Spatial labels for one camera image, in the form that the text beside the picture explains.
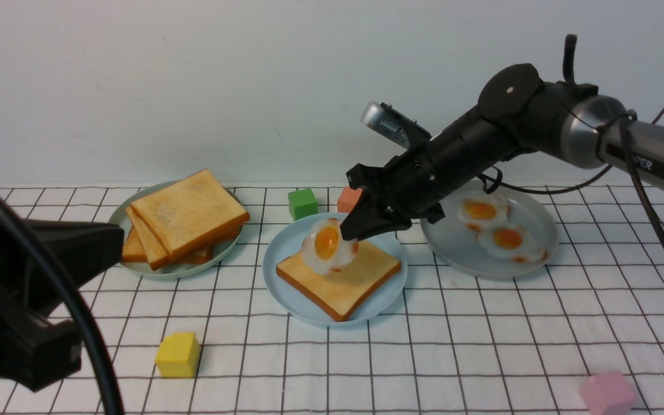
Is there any light blue center plate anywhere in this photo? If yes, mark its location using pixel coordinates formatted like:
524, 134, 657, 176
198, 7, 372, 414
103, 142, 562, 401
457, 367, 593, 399
262, 213, 409, 326

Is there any pink cube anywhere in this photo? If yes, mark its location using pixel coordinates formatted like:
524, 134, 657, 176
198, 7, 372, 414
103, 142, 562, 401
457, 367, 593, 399
579, 371, 639, 414

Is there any grey egg plate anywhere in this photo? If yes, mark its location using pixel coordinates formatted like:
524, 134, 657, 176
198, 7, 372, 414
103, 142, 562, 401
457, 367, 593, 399
421, 180, 558, 280

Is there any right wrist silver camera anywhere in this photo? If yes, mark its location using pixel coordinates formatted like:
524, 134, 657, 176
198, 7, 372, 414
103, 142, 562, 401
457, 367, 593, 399
361, 101, 432, 149

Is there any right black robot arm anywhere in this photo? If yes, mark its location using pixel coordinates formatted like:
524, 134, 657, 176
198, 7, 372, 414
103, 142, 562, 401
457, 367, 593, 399
341, 63, 664, 240

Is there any yellow cube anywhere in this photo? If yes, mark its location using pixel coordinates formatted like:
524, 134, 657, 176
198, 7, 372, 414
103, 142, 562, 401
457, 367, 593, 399
154, 331, 201, 378

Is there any toast slice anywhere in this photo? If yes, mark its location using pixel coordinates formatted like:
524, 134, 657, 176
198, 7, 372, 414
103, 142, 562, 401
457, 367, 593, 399
129, 168, 250, 265
275, 241, 403, 322
126, 206, 171, 270
122, 229, 214, 265

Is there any orange cube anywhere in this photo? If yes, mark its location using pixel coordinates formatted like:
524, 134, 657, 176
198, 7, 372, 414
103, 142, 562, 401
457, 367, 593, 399
337, 186, 363, 213

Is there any fried egg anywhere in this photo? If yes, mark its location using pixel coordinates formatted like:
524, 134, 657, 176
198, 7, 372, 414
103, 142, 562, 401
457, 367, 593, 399
476, 224, 548, 263
458, 194, 511, 233
300, 218, 359, 276

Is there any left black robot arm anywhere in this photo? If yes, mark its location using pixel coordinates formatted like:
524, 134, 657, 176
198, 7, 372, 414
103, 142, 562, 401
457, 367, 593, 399
0, 220, 125, 392

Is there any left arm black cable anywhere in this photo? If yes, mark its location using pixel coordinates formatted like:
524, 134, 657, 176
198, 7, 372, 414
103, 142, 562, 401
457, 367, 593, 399
0, 166, 126, 415

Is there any green cube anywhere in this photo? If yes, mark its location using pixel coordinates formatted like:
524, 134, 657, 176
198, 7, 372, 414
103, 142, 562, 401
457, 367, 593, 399
287, 187, 319, 221

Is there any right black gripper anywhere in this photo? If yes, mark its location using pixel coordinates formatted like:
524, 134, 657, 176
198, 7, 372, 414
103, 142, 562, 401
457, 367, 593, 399
339, 110, 511, 241

